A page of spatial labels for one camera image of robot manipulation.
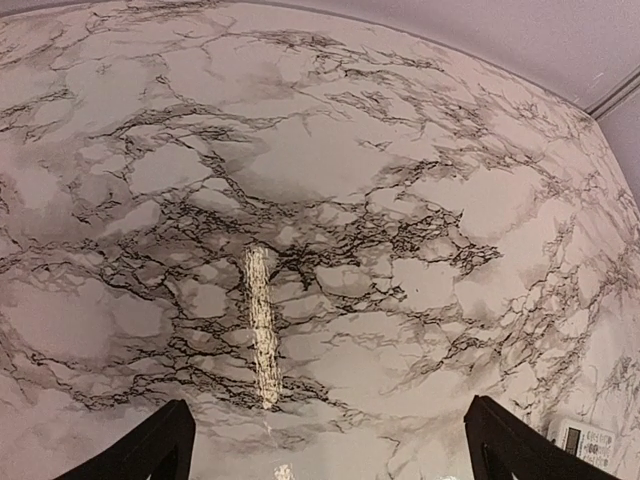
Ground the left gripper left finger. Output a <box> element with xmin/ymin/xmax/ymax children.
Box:
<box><xmin>56</xmin><ymin>400</ymin><xmax>196</xmax><ymax>480</ymax></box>

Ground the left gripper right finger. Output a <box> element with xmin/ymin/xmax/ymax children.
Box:
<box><xmin>464</xmin><ymin>395</ymin><xmax>615</xmax><ymax>480</ymax></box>

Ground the white remote control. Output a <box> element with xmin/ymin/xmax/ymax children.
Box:
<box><xmin>547</xmin><ymin>417</ymin><xmax>617</xmax><ymax>471</ymax></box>

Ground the right aluminium frame post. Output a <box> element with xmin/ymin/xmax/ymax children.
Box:
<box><xmin>586</xmin><ymin>65</ymin><xmax>640</xmax><ymax>120</ymax></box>

